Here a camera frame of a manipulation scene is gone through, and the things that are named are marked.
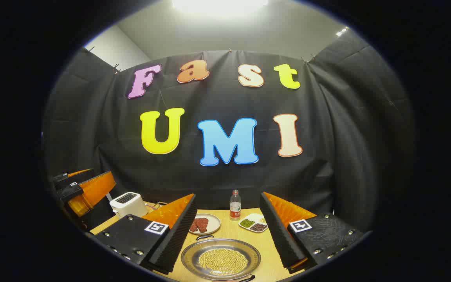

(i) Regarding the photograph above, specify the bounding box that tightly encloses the bright ceiling light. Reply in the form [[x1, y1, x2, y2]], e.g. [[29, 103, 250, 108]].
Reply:
[[173, 0, 269, 16]]

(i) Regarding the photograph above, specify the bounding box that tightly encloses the pile of soybeans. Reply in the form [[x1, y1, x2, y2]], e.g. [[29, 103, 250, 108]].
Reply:
[[198, 248, 248, 276]]

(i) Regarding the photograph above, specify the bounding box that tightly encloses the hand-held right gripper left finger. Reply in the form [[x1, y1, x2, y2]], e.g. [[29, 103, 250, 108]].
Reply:
[[92, 193, 198, 275]]

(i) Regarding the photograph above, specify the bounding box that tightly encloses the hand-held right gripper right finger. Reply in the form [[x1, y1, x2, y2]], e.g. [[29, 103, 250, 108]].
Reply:
[[259, 192, 364, 275]]

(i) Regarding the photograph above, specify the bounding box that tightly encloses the white divided dish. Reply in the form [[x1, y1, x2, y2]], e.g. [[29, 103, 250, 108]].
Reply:
[[238, 213, 269, 233]]

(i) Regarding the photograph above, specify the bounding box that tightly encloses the stainless steel pot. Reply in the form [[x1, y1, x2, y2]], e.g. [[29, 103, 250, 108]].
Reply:
[[181, 234, 262, 282]]

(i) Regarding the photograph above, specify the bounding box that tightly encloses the white toaster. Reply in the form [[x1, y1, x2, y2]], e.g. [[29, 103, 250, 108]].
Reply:
[[110, 192, 148, 219]]

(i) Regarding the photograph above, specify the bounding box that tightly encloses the round white plate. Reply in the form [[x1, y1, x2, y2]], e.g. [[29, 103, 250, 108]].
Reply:
[[188, 213, 221, 235]]

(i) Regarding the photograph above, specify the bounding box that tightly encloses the clear plastic water bottle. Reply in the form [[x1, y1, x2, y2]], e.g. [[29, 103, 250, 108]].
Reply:
[[229, 190, 242, 221]]

